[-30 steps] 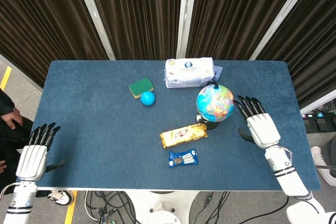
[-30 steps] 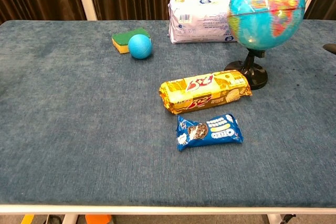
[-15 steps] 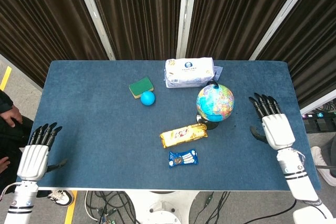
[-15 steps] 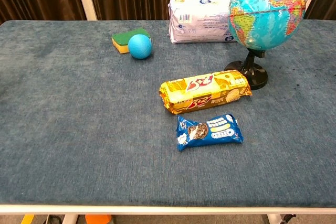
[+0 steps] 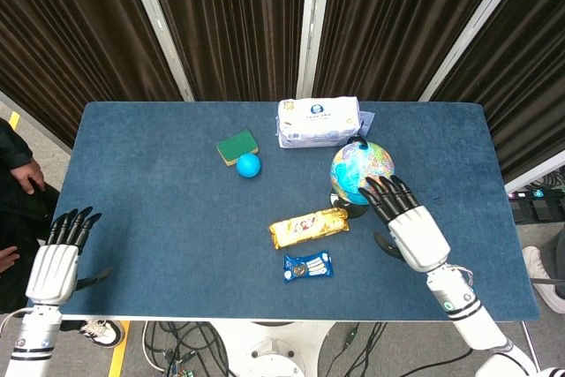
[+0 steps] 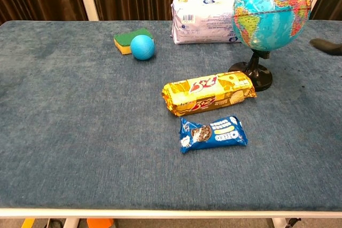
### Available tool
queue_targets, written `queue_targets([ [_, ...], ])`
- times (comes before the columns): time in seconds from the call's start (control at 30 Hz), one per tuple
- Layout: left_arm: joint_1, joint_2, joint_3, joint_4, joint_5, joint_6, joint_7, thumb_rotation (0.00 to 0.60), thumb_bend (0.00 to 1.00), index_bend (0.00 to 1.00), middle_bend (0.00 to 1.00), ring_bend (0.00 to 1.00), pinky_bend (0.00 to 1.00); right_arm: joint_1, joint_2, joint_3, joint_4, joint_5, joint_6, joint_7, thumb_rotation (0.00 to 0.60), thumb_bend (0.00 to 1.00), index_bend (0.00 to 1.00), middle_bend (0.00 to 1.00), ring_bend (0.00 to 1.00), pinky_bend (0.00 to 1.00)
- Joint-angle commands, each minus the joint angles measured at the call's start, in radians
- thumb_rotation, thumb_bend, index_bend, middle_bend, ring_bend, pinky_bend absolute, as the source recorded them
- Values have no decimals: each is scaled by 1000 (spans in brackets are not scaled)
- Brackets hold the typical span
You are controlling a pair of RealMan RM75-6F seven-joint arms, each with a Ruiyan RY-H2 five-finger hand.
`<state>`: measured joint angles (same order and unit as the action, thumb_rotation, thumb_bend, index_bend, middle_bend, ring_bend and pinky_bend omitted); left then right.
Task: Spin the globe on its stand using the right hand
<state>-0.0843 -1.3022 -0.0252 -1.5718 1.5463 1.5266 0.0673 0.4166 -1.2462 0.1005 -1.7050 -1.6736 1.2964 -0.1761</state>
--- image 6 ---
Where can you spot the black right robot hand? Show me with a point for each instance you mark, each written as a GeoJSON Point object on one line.
{"type": "Point", "coordinates": [330, 47]}

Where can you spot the world globe ball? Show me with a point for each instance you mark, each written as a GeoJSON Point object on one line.
{"type": "Point", "coordinates": [270, 11]}

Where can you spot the black globe stand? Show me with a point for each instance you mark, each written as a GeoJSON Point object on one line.
{"type": "Point", "coordinates": [260, 77]}

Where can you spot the white tissue pack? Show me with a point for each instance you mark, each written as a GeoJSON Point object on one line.
{"type": "Point", "coordinates": [203, 25]}

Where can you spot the yellow biscuit pack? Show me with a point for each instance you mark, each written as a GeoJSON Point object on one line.
{"type": "Point", "coordinates": [205, 97]}

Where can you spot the blue Oreo cookie pack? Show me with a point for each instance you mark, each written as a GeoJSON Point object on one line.
{"type": "Point", "coordinates": [213, 135]}

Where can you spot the white table leg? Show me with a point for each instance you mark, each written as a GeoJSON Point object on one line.
{"type": "Point", "coordinates": [71, 223]}
{"type": "Point", "coordinates": [279, 223]}

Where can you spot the blue rubber ball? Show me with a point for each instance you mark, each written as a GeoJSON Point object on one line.
{"type": "Point", "coordinates": [143, 47]}

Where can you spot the green and yellow sponge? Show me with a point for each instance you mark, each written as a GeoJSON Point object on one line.
{"type": "Point", "coordinates": [124, 38]}

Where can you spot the blue table cloth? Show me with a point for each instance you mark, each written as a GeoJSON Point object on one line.
{"type": "Point", "coordinates": [80, 118]}

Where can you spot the orange object under table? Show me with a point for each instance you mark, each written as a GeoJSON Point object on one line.
{"type": "Point", "coordinates": [100, 223]}

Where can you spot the yellow object under table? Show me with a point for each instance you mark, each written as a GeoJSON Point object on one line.
{"type": "Point", "coordinates": [28, 223]}

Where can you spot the white table frame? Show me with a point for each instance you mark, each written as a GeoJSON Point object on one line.
{"type": "Point", "coordinates": [160, 213]}

